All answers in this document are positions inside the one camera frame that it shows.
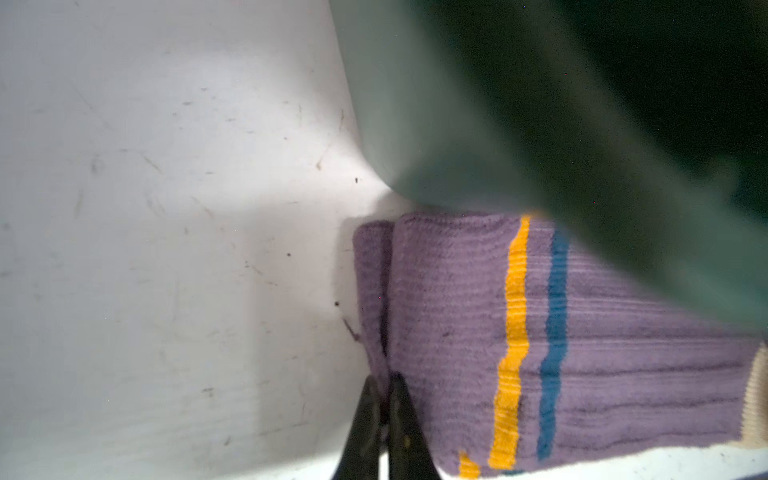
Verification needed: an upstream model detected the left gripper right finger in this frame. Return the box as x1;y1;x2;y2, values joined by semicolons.
388;373;441;480

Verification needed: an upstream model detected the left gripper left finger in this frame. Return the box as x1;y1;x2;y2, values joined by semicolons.
332;376;382;480

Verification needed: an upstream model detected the purple striped sock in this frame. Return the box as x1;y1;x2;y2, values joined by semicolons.
353;213;767;478

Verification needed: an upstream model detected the green compartment tray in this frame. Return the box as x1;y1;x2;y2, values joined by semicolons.
330;1;767;330

